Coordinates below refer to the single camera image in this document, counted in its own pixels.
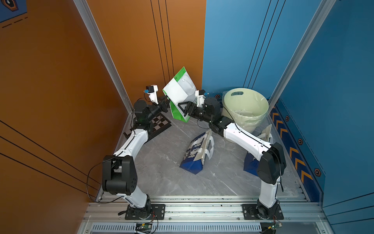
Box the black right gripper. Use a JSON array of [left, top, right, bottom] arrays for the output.
[[178, 101, 215, 124]]

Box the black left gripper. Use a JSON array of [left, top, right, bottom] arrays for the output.
[[146, 94, 171, 124]]

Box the white receipt green bag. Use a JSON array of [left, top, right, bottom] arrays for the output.
[[163, 78, 188, 106]]

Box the green white paper bag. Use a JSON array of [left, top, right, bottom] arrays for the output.
[[162, 67, 197, 122]]

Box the blue white bag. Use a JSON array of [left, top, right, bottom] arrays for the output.
[[243, 125, 274, 176], [180, 130, 215, 175]]

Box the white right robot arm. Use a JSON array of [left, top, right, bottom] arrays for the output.
[[177, 98, 286, 219]]

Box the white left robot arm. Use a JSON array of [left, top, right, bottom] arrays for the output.
[[102, 96, 170, 219]]

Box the brown checkered chessboard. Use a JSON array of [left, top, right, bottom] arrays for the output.
[[123, 113, 171, 143]]

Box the pale green trash bin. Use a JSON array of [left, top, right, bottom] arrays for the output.
[[222, 88, 269, 133]]

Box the green circuit board left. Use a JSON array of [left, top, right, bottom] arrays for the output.
[[134, 222, 153, 234]]

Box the green circuit board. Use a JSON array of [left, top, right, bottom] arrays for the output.
[[260, 223, 283, 234], [134, 222, 153, 234]]

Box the green circuit board right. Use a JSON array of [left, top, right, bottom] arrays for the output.
[[260, 223, 283, 234]]

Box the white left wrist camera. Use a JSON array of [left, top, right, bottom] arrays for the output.
[[144, 85, 158, 104]]

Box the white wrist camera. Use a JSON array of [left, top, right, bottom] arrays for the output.
[[144, 85, 158, 104], [195, 90, 205, 108]]

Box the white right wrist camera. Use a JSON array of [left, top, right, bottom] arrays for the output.
[[195, 90, 205, 108]]

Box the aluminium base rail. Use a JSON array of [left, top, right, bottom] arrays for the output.
[[78, 196, 333, 234]]

